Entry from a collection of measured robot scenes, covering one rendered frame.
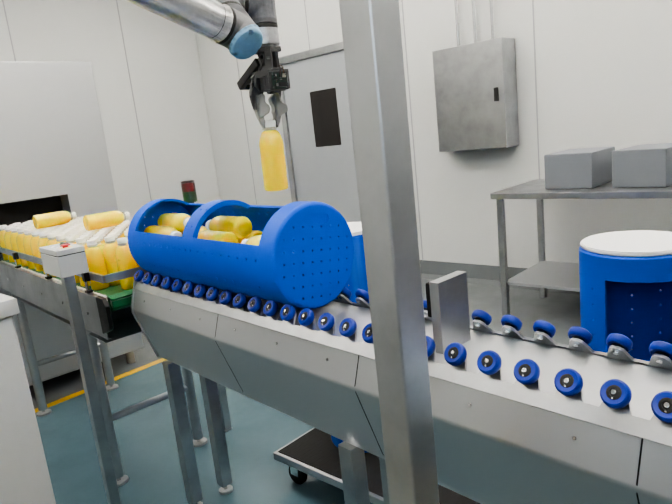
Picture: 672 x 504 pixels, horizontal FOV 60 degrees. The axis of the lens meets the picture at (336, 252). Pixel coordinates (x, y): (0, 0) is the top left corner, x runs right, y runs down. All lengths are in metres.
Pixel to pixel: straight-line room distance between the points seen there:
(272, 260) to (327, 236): 0.19
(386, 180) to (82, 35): 6.18
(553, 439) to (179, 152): 6.48
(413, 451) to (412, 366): 0.14
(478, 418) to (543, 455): 0.13
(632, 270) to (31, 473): 1.58
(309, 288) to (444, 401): 0.52
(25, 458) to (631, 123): 4.04
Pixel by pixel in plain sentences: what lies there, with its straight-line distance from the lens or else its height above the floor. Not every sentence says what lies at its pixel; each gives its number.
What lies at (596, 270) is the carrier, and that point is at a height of 0.98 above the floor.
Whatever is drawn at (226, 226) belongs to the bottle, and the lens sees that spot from 1.82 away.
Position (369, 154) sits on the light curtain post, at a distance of 0.83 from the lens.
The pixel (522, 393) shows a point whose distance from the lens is 1.09.
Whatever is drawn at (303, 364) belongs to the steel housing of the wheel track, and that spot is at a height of 0.85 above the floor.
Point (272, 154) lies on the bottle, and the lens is 1.66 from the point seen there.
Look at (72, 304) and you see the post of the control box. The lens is 2.41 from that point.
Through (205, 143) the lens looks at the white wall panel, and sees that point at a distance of 7.43.
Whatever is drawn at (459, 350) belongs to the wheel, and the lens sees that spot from 1.15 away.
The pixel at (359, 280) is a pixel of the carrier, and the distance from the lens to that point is 2.17.
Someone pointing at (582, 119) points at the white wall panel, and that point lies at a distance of 4.67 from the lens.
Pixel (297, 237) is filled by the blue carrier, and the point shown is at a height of 1.15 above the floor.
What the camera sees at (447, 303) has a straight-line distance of 1.23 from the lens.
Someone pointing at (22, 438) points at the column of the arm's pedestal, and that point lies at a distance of 1.69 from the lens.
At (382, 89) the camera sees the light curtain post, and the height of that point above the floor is 1.45.
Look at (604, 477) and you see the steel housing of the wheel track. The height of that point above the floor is 0.84.
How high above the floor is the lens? 1.40
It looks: 12 degrees down
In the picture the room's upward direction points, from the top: 6 degrees counter-clockwise
